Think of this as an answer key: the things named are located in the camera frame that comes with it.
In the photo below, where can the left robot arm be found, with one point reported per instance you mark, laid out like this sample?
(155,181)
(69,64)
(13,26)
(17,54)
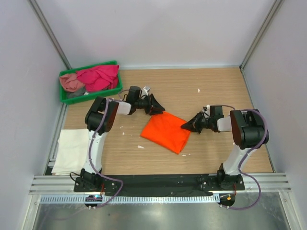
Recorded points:
(100,119)

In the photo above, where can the grey t shirt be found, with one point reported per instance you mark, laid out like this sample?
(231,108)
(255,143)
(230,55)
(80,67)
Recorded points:
(80,92)

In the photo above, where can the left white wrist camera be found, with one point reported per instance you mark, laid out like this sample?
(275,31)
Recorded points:
(145,91)

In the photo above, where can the aluminium corner post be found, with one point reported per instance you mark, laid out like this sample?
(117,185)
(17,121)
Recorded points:
(47,28)
(261,32)

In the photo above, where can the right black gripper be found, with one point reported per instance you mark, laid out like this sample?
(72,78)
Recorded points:
(192,124)

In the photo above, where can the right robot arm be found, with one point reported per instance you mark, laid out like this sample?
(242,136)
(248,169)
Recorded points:
(249,131)

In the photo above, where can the white slotted cable duct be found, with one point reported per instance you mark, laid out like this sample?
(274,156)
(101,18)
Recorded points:
(95,199)

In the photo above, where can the magenta t shirt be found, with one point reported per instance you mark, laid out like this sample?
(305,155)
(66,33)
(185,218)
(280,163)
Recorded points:
(98,78)

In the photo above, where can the folded white t shirt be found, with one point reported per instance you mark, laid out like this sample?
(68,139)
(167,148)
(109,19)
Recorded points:
(72,151)

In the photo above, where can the aluminium front rail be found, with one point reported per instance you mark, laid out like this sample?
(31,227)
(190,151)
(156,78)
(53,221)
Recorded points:
(49,184)

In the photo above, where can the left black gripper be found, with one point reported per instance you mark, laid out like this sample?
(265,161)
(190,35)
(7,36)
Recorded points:
(157,109)

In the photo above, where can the dusty pink t shirt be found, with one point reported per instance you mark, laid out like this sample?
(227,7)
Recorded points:
(70,83)

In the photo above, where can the left aluminium corner post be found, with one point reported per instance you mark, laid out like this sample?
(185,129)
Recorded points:
(47,28)

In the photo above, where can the orange t shirt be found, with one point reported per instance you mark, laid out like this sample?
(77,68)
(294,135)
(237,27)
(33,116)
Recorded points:
(165,130)

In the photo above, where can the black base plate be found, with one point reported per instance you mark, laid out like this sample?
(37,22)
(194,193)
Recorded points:
(179,185)

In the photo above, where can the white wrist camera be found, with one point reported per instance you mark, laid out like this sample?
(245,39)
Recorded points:
(145,91)
(206,111)

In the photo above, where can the right aluminium corner post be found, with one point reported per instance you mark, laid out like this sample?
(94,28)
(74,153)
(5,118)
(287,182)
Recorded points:
(261,32)

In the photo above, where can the green plastic bin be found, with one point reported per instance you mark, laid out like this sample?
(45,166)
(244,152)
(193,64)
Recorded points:
(91,95)

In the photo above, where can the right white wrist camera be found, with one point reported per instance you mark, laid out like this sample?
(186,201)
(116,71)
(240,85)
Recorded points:
(206,111)

